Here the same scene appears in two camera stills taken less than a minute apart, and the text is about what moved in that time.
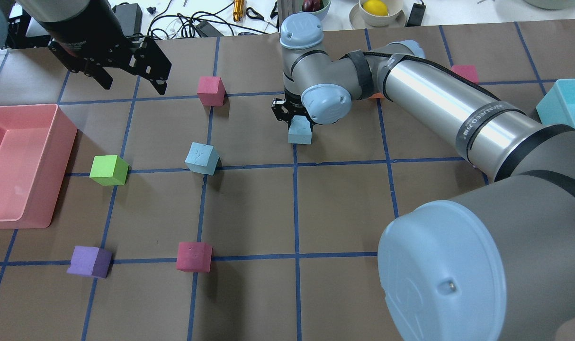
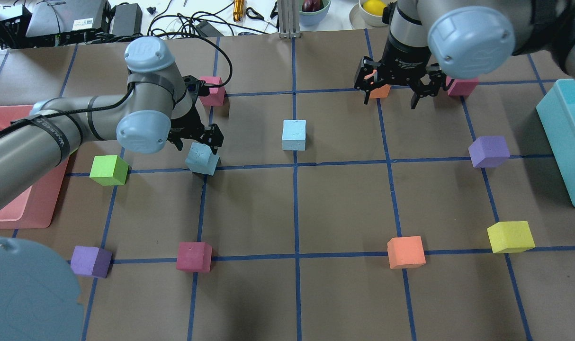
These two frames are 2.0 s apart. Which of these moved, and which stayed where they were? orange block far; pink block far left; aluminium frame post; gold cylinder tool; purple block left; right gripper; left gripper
Moved: right gripper; left gripper
Stayed: orange block far; gold cylinder tool; aluminium frame post; purple block left; pink block far left
